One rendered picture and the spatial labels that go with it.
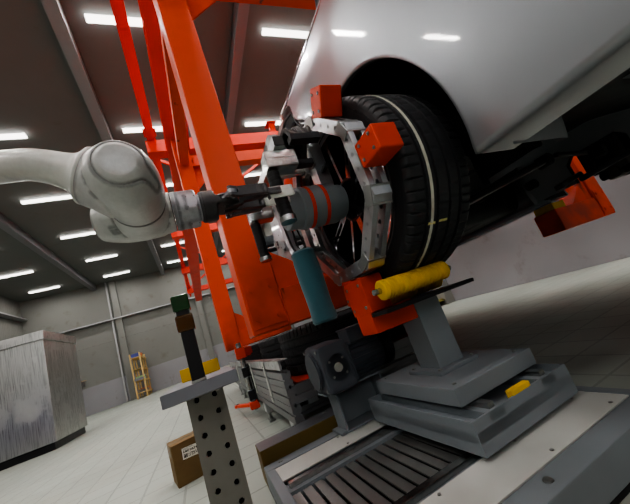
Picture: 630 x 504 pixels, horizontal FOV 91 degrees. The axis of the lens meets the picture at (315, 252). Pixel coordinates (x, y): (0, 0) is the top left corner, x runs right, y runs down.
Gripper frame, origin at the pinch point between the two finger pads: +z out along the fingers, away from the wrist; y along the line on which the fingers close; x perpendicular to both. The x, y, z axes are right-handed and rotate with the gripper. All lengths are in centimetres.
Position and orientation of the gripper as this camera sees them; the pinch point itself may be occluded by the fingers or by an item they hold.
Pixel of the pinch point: (279, 195)
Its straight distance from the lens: 83.1
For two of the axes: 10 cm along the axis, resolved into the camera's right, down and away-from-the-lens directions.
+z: 8.9, -2.2, 3.9
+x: -3.3, -9.2, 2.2
